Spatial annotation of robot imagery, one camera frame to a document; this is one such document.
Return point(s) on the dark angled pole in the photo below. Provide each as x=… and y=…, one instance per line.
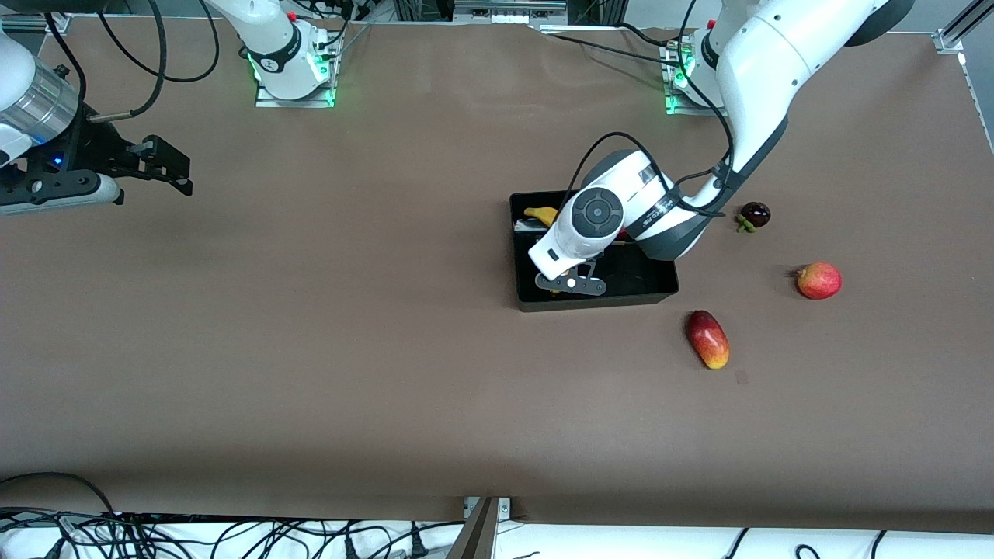
x=477, y=536

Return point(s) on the aluminium frame rail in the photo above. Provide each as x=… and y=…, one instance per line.
x=951, y=40

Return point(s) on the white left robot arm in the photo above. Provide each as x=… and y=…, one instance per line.
x=761, y=62

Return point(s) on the black plastic box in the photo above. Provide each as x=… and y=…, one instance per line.
x=644, y=283

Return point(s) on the metal table edge bracket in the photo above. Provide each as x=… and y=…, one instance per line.
x=505, y=508

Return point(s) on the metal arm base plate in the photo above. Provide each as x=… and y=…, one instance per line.
x=268, y=101
x=672, y=110

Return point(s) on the aluminium frame corner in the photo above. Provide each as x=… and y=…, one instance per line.
x=60, y=23

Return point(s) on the yellow banana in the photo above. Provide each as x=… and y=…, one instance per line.
x=543, y=215

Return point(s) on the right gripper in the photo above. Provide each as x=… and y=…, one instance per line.
x=92, y=147

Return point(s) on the dark purple mangosteen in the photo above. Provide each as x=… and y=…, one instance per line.
x=755, y=213

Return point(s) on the red apple on right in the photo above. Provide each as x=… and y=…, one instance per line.
x=820, y=281

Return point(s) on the grey power strip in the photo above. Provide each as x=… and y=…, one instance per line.
x=509, y=12

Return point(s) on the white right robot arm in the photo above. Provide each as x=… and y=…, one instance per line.
x=272, y=39

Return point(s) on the red yellow mango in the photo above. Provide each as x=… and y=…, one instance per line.
x=707, y=339

